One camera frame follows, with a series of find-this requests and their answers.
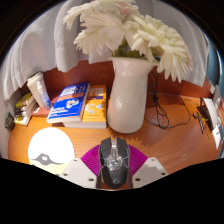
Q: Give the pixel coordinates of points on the flat red book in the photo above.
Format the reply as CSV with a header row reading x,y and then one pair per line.
x,y
40,111

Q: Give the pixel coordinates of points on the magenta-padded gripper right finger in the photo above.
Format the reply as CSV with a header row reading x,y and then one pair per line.
x,y
150,170

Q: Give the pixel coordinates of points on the white curtain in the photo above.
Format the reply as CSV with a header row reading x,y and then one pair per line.
x,y
40,43

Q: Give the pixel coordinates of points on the white ceramic vase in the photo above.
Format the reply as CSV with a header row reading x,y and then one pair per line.
x,y
128,100

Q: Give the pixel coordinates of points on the small clear spray bottle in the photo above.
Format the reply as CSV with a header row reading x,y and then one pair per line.
x,y
44,98

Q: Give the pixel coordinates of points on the white paper sheet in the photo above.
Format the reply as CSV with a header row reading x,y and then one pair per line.
x,y
217,136

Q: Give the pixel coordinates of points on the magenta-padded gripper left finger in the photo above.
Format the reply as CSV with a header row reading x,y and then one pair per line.
x,y
80,171

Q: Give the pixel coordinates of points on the white laptop on stand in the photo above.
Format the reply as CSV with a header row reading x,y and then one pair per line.
x,y
210,113

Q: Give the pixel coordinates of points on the stack of yellow black books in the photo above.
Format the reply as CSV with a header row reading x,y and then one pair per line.
x,y
24,108

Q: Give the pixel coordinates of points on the white flower bouquet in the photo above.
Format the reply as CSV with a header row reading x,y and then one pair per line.
x,y
133,26

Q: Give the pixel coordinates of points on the black and grey computer mouse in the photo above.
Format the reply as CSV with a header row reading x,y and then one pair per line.
x,y
114,163

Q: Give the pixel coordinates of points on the white yellow black mouse pad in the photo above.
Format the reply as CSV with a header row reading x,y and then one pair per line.
x,y
50,143

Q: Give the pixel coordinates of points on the grey picture frame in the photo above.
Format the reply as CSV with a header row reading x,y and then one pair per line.
x,y
215,94

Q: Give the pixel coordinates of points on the cream tumbler with lid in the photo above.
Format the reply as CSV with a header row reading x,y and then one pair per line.
x,y
35,86

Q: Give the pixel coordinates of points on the orange book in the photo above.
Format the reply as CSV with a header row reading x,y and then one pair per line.
x,y
96,106

